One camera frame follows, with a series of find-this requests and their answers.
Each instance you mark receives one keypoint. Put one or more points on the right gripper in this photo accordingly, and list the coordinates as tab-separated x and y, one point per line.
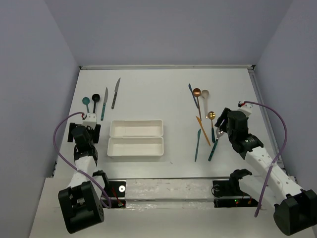
223	116

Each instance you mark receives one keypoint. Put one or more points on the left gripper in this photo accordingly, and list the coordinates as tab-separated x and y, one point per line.
93	133

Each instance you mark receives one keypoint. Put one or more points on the gold spoon blue handle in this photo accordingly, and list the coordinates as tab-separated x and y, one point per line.
211	115

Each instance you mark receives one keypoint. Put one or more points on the teal plastic spoon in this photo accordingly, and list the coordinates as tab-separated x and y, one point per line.
86	102

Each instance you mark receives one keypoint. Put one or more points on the black plastic spoon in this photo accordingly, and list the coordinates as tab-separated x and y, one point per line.
95	98

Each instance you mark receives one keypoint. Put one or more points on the beige plastic spoon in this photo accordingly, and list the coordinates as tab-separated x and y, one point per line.
205	96

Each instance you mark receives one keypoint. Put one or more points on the teal handled steel knife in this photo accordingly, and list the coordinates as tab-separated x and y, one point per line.
104	104

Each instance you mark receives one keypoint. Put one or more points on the copper metal spoon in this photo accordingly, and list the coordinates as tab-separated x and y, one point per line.
197	94

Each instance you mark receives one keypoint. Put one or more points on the blue plastic knife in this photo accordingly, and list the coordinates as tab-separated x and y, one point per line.
194	98

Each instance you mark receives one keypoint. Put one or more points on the dark handled steel knife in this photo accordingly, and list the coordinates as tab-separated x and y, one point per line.
115	93

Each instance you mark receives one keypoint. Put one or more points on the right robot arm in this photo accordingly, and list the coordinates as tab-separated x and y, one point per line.
295	208

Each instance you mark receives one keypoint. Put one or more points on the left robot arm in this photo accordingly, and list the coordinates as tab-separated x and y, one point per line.
80	202

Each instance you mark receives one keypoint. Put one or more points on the upper white tray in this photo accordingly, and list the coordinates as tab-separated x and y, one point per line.
136	128

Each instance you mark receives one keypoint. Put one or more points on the white tray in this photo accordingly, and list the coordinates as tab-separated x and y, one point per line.
136	128
135	146

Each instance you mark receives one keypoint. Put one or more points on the orange plastic knife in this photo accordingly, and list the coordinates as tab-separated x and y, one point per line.
203	130

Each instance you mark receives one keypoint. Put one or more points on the teal plastic knife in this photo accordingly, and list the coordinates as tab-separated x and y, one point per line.
197	144

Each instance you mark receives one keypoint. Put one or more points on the lower white tray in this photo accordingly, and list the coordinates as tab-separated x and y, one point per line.
135	146

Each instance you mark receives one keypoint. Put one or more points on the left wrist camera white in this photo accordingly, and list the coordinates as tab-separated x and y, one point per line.
90	120

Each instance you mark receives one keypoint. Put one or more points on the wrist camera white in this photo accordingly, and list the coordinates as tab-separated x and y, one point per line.
245	108
90	120

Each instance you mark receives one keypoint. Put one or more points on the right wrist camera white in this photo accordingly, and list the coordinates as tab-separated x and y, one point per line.
245	108

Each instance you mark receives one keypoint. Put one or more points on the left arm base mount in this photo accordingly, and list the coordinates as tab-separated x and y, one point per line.
116	192

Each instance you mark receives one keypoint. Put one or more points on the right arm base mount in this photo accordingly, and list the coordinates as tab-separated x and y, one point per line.
227	193

